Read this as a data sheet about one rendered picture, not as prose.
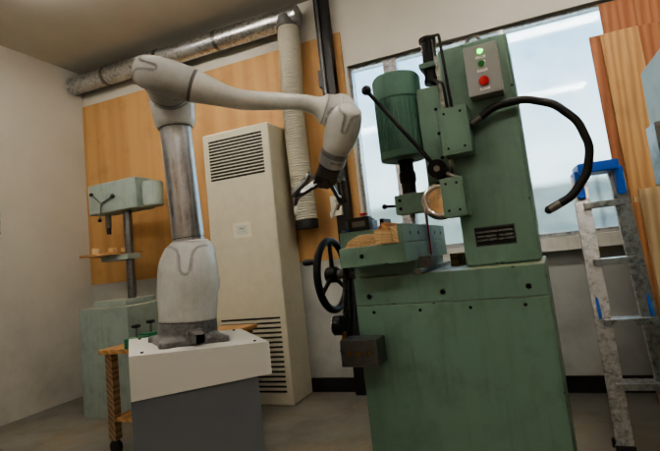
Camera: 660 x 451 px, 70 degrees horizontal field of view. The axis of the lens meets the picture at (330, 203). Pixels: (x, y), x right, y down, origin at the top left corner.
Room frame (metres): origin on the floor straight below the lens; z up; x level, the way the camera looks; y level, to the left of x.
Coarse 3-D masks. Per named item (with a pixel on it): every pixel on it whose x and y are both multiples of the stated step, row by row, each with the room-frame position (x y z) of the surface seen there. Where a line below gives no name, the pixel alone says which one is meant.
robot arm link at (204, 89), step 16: (192, 80) 1.33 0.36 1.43; (208, 80) 1.35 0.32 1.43; (192, 96) 1.35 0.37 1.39; (208, 96) 1.35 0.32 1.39; (224, 96) 1.36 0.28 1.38; (240, 96) 1.38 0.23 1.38; (256, 96) 1.41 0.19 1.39; (272, 96) 1.44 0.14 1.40; (288, 96) 1.48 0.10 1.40; (304, 96) 1.52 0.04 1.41; (320, 96) 1.54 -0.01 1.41; (336, 96) 1.53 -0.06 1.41; (320, 112) 1.52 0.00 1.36
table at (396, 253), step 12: (432, 240) 1.73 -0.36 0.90; (444, 240) 1.92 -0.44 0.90; (348, 252) 1.47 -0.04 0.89; (360, 252) 1.45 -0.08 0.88; (372, 252) 1.43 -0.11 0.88; (384, 252) 1.42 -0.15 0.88; (396, 252) 1.40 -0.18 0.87; (408, 252) 1.42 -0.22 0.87; (420, 252) 1.56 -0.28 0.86; (432, 252) 1.71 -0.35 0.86; (444, 252) 1.89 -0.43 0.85; (348, 264) 1.47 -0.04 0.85; (360, 264) 1.45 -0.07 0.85; (372, 264) 1.44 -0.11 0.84
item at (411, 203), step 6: (420, 192) 1.64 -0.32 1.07; (396, 198) 1.68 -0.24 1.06; (402, 198) 1.67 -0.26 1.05; (408, 198) 1.66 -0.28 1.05; (414, 198) 1.65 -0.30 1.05; (396, 204) 1.68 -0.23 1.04; (402, 204) 1.67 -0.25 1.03; (408, 204) 1.66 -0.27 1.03; (414, 204) 1.65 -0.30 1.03; (420, 204) 1.64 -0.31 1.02; (396, 210) 1.68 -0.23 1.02; (402, 210) 1.67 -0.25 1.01; (408, 210) 1.66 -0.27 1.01; (414, 210) 1.65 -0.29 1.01; (420, 210) 1.64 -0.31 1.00; (414, 216) 1.69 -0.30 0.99
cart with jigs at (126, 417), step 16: (144, 336) 2.50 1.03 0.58; (112, 352) 2.49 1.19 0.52; (128, 352) 2.45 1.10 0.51; (112, 368) 2.52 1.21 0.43; (112, 384) 2.52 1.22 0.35; (112, 400) 2.52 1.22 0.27; (112, 416) 2.52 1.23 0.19; (128, 416) 2.53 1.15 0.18; (112, 432) 2.52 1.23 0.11; (112, 448) 2.54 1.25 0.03
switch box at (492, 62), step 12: (468, 48) 1.42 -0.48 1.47; (492, 48) 1.39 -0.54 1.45; (468, 60) 1.42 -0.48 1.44; (492, 60) 1.39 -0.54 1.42; (468, 72) 1.42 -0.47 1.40; (480, 72) 1.41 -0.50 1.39; (492, 72) 1.39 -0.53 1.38; (468, 84) 1.42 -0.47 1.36; (492, 84) 1.39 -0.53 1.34; (480, 96) 1.43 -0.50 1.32; (492, 96) 1.44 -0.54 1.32
